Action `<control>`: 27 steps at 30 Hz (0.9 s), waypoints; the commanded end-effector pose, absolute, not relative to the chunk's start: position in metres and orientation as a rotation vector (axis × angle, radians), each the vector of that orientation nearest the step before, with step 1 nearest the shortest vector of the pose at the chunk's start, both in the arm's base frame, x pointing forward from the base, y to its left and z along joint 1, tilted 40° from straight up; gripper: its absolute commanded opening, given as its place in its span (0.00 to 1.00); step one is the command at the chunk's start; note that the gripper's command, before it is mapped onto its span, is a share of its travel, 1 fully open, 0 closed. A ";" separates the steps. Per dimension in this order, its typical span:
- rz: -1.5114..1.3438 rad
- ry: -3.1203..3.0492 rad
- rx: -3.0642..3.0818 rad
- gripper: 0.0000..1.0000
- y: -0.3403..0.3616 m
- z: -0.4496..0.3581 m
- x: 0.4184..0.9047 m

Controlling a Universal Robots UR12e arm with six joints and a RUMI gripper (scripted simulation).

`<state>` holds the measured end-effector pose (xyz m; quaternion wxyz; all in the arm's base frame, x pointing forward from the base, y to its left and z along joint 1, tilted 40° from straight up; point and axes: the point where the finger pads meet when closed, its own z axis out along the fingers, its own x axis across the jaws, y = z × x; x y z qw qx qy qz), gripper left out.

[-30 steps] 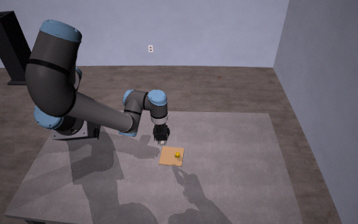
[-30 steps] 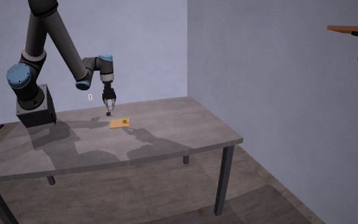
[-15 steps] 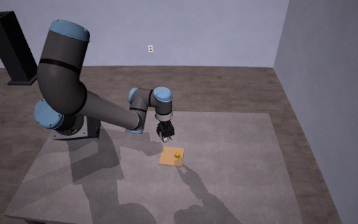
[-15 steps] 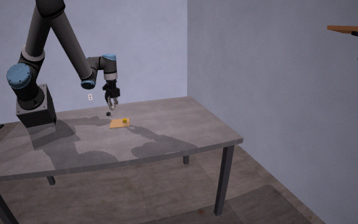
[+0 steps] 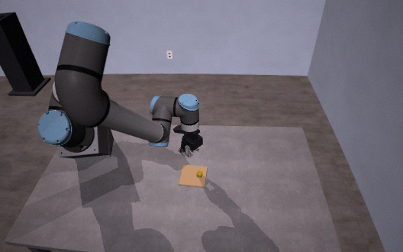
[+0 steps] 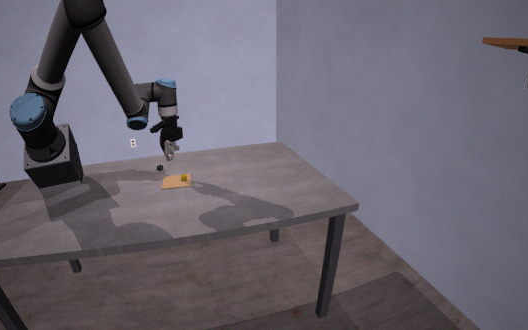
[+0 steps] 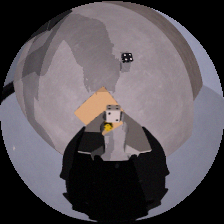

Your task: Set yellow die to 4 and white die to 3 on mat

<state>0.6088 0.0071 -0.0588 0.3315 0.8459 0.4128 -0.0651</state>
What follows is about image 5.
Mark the tan square mat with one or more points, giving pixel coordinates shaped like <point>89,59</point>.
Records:
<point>189,175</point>

